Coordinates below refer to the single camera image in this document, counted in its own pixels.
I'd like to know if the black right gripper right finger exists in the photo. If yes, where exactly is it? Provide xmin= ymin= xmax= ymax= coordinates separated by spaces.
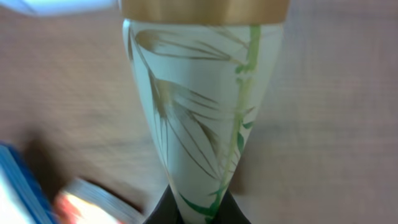
xmin=214 ymin=190 xmax=251 ymax=224

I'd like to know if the white barcode scanner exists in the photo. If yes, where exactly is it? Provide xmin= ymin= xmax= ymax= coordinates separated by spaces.
xmin=1 ymin=0 xmax=118 ymax=17

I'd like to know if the yellow wet wipes pack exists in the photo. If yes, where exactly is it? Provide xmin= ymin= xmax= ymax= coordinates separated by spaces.
xmin=1 ymin=144 xmax=58 ymax=224

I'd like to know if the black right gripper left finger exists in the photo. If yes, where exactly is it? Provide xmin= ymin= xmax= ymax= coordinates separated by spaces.
xmin=143 ymin=185 xmax=183 ymax=224

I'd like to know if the small orange snack packet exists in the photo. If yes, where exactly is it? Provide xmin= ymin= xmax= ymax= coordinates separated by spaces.
xmin=54 ymin=179 xmax=144 ymax=224

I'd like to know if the white tube gold cap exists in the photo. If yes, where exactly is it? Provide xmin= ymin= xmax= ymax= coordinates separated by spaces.
xmin=119 ymin=0 xmax=289 ymax=223

